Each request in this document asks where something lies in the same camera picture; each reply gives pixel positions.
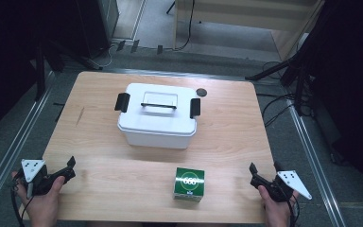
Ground dark cabinet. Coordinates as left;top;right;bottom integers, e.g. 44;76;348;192
75;0;121;60

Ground black metal stand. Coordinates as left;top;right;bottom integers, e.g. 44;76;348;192
32;29;104;102

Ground person's left hand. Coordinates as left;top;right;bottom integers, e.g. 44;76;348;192
11;171;66;227

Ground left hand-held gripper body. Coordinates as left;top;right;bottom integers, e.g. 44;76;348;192
20;159;67;200

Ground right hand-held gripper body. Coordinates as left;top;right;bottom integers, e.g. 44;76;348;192
265;161;313;203

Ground black tripod stand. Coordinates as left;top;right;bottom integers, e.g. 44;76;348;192
245;46;317;117

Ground person's right hand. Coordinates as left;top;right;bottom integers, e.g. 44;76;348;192
257;184;300;227

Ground black hanging cable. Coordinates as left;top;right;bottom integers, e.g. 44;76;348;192
171;0;197;52

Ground white floor cable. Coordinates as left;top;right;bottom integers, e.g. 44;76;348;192
95;43;116;69

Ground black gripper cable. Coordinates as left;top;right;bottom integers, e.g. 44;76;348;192
287;195;301;227
9;183;34;227

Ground white box lid black latches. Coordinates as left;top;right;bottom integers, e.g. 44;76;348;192
113;82;201;137

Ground green square carton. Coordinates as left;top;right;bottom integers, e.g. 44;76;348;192
173;166;205;203

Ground metal floor rail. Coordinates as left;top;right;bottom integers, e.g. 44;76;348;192
0;71;57;218
286;103;348;227

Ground light wooden furniture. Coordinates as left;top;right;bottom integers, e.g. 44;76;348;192
172;0;326;61

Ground black floor cables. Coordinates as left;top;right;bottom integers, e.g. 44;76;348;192
255;60;299;128

